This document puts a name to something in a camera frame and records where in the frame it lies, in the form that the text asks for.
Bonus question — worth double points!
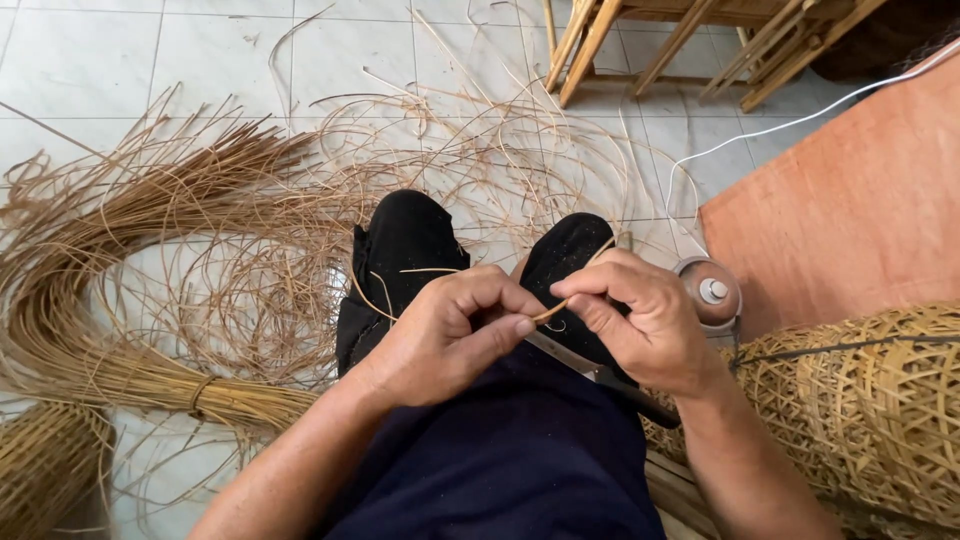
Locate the person's right hand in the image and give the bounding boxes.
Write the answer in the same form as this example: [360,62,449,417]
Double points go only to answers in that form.
[549,247,726,400]

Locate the person's left hand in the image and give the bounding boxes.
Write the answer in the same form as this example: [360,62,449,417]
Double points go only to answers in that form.
[363,263,551,411]

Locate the thin rattan strip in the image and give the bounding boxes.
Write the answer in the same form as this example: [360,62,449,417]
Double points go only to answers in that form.
[348,234,621,325]

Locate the person's black trousers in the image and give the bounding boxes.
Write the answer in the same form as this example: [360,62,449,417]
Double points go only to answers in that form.
[334,189,640,388]

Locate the heap of loose rattan scraps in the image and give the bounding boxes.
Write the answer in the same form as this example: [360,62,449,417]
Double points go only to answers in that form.
[97,6,702,395]

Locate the person's dark navy shirt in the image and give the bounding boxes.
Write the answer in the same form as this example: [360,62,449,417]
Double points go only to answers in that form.
[321,341,669,540]

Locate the wooden plank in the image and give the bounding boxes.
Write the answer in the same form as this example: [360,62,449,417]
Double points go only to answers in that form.
[643,448,723,540]

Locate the orange plywood board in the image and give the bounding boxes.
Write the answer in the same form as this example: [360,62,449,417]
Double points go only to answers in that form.
[697,51,960,348]

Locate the large woven bamboo basket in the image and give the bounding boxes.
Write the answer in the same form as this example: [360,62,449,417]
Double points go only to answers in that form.
[641,300,960,540]

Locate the tied bundle of rattan strips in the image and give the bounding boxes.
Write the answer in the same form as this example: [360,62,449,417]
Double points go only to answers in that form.
[0,112,325,438]

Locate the small woven bamboo basket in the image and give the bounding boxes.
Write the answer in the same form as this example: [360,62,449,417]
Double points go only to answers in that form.
[0,401,115,540]

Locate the knife with dark handle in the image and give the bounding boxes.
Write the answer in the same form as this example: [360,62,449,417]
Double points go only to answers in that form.
[523,330,682,431]

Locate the black cord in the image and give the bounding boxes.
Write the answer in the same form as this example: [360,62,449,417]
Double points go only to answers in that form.
[730,333,960,370]

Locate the white cable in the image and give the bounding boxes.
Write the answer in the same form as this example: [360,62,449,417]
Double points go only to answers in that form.
[663,37,960,258]

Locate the wooden chair frame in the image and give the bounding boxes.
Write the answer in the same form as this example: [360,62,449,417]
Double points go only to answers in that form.
[541,0,891,114]

